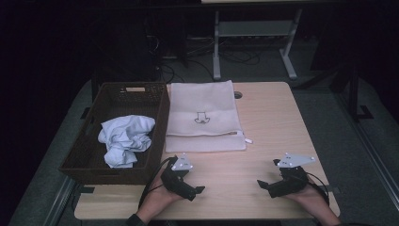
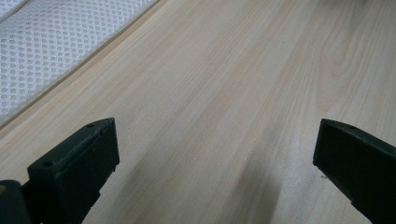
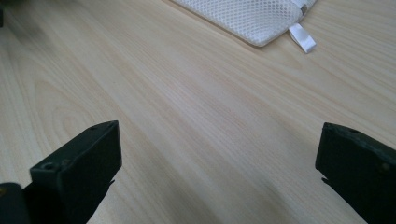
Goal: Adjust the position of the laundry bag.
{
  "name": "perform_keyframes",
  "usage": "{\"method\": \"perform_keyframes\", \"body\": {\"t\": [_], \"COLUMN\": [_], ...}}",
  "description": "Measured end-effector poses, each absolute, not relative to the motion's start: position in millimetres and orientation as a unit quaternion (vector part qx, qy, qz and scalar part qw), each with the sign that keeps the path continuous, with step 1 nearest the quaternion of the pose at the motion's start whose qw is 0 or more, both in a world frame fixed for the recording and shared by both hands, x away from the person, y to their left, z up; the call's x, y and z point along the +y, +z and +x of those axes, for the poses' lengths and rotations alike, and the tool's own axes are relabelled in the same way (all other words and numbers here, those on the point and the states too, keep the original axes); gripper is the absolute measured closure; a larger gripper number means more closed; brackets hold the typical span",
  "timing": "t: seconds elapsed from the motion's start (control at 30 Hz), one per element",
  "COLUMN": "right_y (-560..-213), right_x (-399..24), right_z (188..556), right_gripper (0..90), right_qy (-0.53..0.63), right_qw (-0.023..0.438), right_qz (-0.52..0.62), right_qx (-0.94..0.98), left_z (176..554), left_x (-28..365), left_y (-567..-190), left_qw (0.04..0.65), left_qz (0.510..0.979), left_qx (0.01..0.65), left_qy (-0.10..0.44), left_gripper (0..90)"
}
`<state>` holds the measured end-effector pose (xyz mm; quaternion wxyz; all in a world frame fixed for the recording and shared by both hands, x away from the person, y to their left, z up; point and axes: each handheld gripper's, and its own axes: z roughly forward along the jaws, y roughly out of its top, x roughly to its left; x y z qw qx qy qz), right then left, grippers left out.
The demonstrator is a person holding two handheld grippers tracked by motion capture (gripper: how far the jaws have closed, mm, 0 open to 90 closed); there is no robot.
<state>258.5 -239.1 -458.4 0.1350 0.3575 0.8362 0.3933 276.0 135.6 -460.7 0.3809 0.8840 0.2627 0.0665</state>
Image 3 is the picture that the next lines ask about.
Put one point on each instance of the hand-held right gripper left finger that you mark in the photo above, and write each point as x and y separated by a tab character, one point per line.
77	174

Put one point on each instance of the white mesh laundry bag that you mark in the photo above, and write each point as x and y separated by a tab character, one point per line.
249	18

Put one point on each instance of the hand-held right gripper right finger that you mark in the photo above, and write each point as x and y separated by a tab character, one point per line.
361	168

